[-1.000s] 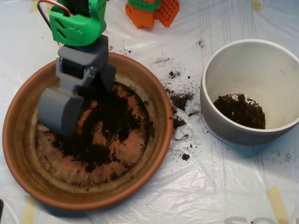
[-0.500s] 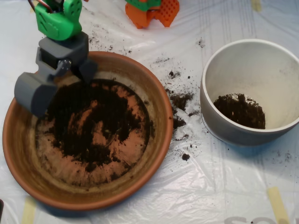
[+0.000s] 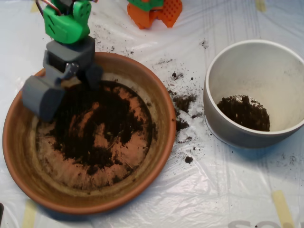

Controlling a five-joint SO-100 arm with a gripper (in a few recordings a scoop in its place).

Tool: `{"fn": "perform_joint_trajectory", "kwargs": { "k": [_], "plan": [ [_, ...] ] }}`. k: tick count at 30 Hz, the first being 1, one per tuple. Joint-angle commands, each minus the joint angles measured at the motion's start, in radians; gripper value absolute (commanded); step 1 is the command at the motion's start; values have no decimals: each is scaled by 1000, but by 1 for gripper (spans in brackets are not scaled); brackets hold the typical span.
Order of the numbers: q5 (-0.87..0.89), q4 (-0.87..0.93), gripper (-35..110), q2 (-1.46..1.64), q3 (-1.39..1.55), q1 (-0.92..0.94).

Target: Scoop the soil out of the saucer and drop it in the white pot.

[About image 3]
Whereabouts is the dark soil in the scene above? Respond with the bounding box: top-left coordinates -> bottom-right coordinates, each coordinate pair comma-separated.
41,80 -> 157,188
216,94 -> 271,133

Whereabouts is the terracotta saucer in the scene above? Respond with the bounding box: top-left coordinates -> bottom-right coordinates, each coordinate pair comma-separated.
2,52 -> 177,216

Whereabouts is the spilled soil pile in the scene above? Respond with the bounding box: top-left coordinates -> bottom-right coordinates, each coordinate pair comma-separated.
167,89 -> 199,133

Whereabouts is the white ceramic pot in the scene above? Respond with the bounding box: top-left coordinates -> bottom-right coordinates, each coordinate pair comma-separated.
203,39 -> 304,149

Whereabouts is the clear plastic cover sheet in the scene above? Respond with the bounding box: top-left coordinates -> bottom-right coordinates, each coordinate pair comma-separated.
0,0 -> 304,228

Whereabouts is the red white servo cable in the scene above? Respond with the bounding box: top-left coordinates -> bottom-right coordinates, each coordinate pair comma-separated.
35,0 -> 60,17

